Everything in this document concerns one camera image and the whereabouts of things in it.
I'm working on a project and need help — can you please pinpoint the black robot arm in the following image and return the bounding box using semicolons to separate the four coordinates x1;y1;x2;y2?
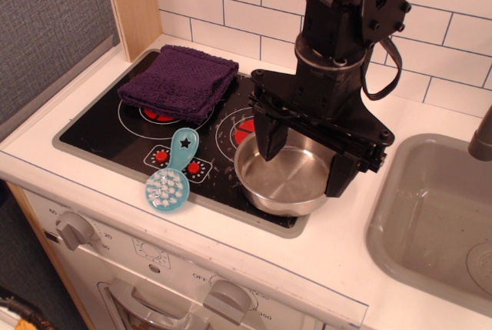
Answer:
250;0;411;198

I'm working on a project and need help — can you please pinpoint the stainless steel pot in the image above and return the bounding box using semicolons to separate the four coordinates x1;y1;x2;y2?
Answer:
234;129;334;217

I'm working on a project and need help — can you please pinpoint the grey timer knob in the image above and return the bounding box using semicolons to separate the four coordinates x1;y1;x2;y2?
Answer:
55;212;95;251

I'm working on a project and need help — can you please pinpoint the purple folded napkin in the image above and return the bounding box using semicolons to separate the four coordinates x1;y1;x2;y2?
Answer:
118;45;239;124

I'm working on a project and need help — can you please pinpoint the grey oven door handle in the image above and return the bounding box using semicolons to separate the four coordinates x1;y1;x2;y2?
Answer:
98;278;213;329

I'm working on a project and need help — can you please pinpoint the wooden side post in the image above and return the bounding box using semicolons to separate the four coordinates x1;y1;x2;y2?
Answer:
111;0;162;62

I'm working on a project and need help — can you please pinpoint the yellow orange object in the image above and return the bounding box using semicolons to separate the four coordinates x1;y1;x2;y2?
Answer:
1;297;56;330

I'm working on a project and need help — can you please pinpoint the grey toy sink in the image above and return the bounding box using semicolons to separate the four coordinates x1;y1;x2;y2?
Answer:
367;134;491;316

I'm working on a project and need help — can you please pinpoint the teal plastic brush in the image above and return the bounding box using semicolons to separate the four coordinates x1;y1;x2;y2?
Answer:
145;128;199;212

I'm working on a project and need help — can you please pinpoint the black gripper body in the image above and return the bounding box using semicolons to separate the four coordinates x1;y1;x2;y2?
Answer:
250;57;394;172

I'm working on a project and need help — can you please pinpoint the black toy stovetop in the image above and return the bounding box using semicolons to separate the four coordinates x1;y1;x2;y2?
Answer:
53;50;310;238

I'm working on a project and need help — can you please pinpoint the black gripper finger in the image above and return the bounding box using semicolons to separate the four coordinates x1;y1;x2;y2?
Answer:
253;105;288;162
325;155;360;198

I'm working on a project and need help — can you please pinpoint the grey oven knob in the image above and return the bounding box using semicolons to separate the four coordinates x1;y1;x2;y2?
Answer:
203;280;252;325

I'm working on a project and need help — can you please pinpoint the grey faucet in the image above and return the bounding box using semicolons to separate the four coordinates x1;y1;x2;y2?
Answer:
467;107;492;162

